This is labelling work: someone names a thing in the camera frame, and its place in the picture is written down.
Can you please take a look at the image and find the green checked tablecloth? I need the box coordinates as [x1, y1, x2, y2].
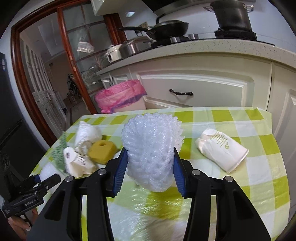
[30, 107, 290, 241]

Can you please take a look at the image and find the black wok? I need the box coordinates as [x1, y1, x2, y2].
[118, 14, 189, 40]

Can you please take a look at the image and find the white rice cooker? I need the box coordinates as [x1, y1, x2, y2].
[106, 44, 123, 63]

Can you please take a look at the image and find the white hallway cabinet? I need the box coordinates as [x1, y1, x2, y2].
[20, 39, 67, 139]

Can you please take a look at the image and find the wooden door frame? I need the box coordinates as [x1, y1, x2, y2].
[11, 5, 61, 147]

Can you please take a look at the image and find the wooden glass sliding door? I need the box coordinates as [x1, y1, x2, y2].
[57, 4, 130, 114]

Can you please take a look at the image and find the white foam fruit net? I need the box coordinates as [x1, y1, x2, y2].
[121, 113, 184, 193]

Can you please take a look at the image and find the green mesh net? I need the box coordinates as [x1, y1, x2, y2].
[49, 133, 68, 172]

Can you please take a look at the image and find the small white foam piece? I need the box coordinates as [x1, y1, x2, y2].
[38, 162, 61, 183]

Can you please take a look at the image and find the yellow sponge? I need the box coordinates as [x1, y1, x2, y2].
[89, 140, 116, 164]

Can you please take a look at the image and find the black refrigerator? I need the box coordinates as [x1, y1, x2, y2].
[0, 52, 50, 200]

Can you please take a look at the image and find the person's left hand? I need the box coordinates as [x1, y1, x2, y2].
[8, 217, 32, 241]

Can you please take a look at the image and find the bin with pink bag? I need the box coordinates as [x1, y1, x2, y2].
[94, 79, 148, 114]

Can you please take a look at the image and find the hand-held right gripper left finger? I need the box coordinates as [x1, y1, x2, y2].
[28, 147, 130, 241]

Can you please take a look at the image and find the white kitchen base cabinet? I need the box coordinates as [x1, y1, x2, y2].
[95, 38, 296, 163]

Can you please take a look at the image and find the crumpled printed paper cup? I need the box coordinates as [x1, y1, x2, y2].
[63, 146, 98, 178]

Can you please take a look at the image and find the flattened white paper cup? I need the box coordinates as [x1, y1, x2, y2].
[195, 127, 250, 175]

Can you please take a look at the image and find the grey stock pot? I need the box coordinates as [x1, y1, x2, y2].
[203, 0, 254, 32]

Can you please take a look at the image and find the black gas hob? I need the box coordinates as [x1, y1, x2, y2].
[151, 30, 275, 48]

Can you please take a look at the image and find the white wall cabinet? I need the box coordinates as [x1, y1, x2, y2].
[90, 0, 162, 16]

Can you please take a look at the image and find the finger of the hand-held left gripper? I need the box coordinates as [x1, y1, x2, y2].
[36, 173, 61, 193]
[22, 174, 41, 189]

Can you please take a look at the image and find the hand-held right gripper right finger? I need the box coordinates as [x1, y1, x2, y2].
[173, 147, 271, 241]

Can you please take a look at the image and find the silver rice cooker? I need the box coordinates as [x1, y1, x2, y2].
[119, 36, 155, 59]

